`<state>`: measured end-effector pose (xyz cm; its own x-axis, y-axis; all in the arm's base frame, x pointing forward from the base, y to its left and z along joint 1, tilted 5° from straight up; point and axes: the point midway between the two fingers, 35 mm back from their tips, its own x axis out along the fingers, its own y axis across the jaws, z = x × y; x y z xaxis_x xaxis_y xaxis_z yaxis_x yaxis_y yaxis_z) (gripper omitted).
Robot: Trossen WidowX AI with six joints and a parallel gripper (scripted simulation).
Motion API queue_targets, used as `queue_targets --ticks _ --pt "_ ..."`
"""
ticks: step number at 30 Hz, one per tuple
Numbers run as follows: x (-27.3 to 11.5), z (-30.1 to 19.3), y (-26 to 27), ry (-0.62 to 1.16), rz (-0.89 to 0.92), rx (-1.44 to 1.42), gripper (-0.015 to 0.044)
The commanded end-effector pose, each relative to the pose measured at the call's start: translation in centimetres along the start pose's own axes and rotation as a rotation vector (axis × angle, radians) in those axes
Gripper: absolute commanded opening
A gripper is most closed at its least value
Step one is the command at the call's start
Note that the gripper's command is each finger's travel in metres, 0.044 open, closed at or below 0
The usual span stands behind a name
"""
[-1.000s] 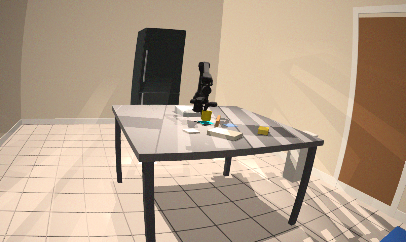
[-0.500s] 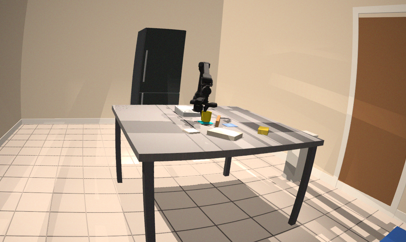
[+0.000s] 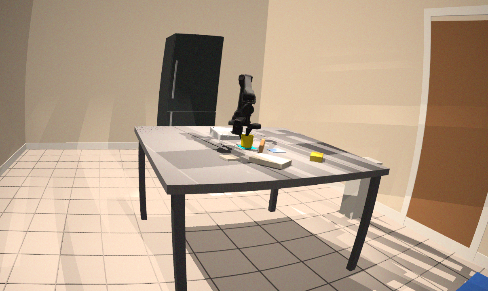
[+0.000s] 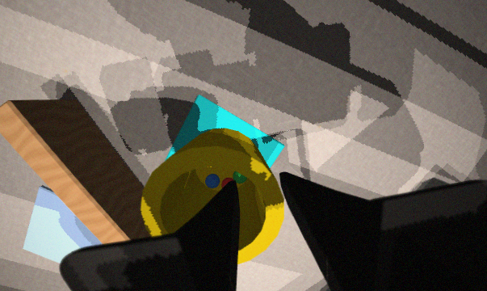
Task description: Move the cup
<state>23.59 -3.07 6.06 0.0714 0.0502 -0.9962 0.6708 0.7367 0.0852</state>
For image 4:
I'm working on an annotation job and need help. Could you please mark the red ball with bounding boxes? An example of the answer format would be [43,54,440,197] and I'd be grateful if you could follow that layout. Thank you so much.
[221,178,233,188]

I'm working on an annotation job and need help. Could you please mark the dark blue marble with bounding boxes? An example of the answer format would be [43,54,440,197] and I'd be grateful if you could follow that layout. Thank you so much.
[205,174,220,188]

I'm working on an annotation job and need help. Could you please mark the brown wooden beam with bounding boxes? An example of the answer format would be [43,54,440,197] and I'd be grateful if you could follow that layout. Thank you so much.
[0,99,151,244]

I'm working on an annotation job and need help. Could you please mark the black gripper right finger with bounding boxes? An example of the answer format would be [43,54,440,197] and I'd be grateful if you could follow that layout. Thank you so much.
[279,171,487,291]

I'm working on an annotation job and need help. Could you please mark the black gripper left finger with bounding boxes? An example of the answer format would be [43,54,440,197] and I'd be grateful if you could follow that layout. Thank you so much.
[59,180,240,291]

